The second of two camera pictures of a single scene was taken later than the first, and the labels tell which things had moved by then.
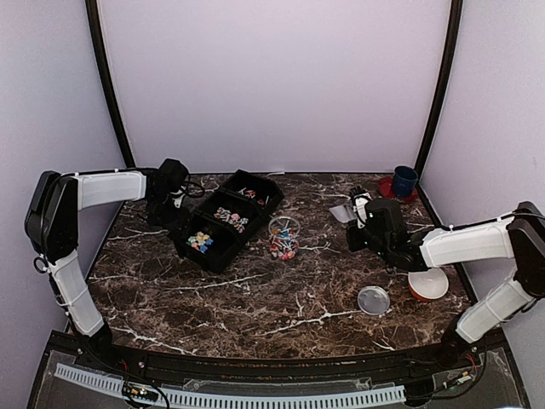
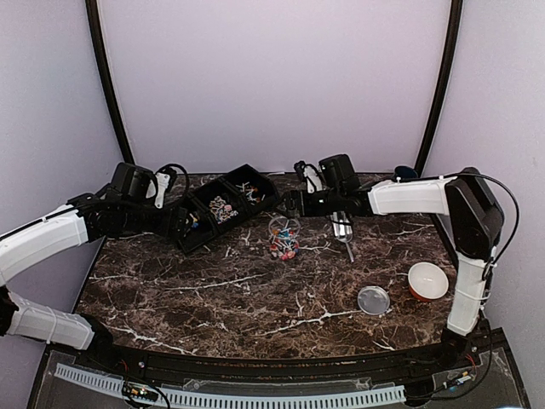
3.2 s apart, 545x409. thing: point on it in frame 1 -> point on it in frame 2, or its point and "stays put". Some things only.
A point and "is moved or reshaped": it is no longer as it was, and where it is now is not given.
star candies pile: x=200 y=242 -> x=194 y=223
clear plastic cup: x=283 y=232 stays put
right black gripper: x=354 y=242 -> x=302 y=206
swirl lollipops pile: x=233 y=219 -> x=221 y=210
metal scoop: x=344 y=213 is moved or reshaped
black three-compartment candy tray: x=215 y=231 is moved or reshaped
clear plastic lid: x=373 y=300 stays put
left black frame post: x=92 y=8 stays put
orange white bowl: x=429 y=285 stays put
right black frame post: x=450 y=65 stays put
